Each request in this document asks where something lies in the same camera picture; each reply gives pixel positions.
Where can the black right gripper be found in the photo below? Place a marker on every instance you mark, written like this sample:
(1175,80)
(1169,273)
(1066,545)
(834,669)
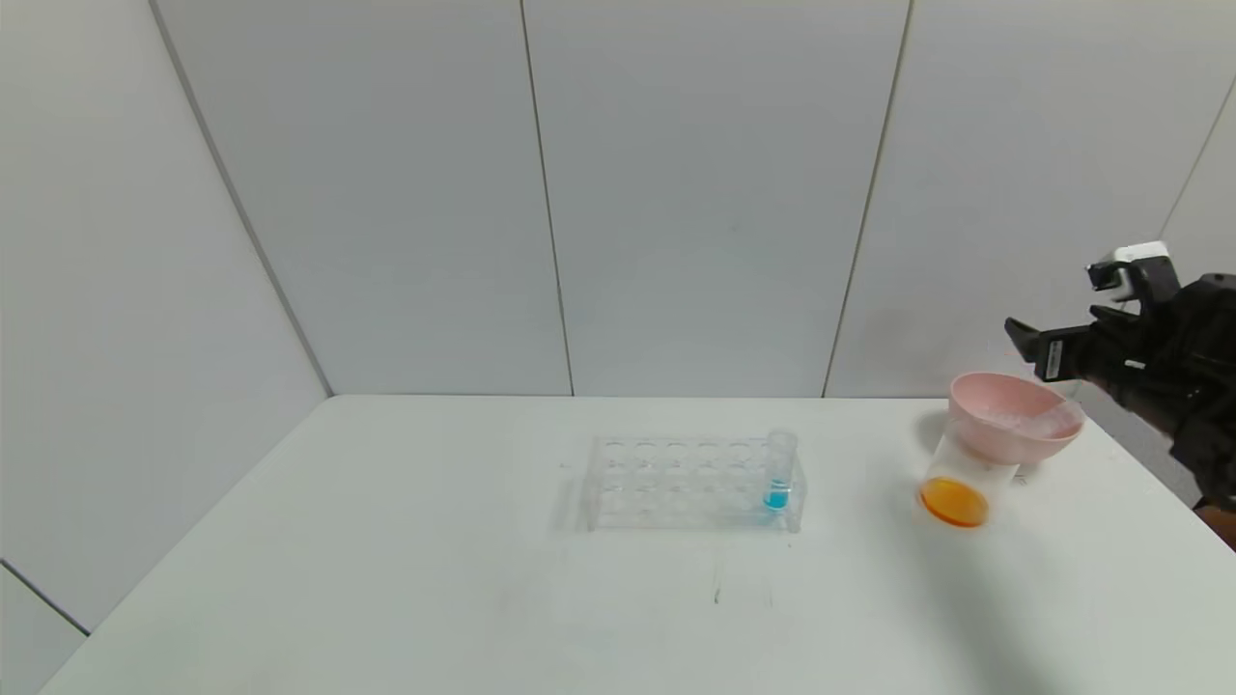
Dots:
(1054,357)

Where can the red pigment test tube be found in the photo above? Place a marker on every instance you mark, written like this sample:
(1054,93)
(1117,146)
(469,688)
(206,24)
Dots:
(1014,428)

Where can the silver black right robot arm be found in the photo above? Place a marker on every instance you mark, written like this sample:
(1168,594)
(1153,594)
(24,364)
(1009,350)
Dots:
(1202,386)

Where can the clear plastic beaker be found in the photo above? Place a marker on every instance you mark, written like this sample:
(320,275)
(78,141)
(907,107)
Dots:
(956,497)

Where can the blue pigment test tube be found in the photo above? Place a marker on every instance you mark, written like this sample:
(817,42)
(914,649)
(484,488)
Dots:
(778,483)

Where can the clear plastic test tube rack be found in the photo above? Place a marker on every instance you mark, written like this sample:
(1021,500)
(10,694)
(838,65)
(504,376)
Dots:
(676,502)

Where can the pink plastic funnel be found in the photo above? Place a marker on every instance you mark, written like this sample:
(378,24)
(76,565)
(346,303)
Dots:
(975,405)

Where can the brown black object beside table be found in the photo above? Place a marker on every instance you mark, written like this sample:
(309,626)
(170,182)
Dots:
(1221,526)

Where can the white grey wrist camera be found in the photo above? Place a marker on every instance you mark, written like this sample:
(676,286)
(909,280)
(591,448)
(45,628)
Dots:
(1135,268)

